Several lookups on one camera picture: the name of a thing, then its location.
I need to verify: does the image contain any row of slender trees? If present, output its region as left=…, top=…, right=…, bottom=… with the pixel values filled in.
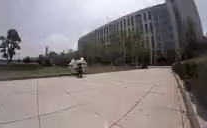
left=82, top=28, right=152, bottom=66

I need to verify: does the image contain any pale concrete slab pavement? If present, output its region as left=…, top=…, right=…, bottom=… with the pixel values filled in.
left=0, top=67, right=192, bottom=128

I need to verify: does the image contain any large grey glass building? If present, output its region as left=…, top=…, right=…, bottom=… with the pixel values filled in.
left=77, top=0, right=204, bottom=66

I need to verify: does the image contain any row of low bushes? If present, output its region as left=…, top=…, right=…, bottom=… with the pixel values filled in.
left=22, top=49, right=79, bottom=67

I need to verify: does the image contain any grass strip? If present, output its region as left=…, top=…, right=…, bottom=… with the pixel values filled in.
left=0, top=63, right=142, bottom=82

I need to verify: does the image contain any grey concrete kerb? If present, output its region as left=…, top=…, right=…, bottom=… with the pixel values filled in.
left=171, top=70, right=207, bottom=128

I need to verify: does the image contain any green hedge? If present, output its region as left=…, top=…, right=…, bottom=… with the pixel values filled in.
left=171, top=49, right=207, bottom=125

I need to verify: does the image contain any tall dark tree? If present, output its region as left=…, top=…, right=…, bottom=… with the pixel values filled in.
left=0, top=28, right=22, bottom=64

